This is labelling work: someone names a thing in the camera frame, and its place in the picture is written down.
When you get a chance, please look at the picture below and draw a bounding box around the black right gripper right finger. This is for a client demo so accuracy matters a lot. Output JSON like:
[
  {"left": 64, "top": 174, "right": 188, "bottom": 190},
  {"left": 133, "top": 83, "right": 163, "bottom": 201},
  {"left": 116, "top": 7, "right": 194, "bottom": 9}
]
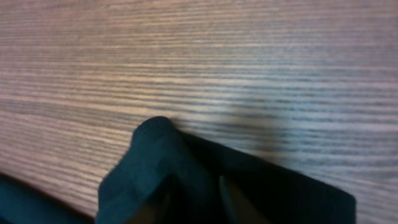
[{"left": 219, "top": 176, "right": 271, "bottom": 224}]

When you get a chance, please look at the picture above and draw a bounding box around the black t-shirt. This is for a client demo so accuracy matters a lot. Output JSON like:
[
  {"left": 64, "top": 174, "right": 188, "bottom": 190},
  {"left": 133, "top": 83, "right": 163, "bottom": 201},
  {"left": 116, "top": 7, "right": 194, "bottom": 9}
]
[{"left": 1, "top": 116, "right": 356, "bottom": 223}]

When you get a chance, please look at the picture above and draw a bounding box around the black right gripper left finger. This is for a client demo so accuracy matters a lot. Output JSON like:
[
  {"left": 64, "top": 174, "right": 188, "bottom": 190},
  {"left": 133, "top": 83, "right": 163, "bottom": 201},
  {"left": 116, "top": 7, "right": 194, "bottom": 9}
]
[{"left": 124, "top": 193, "right": 171, "bottom": 224}]

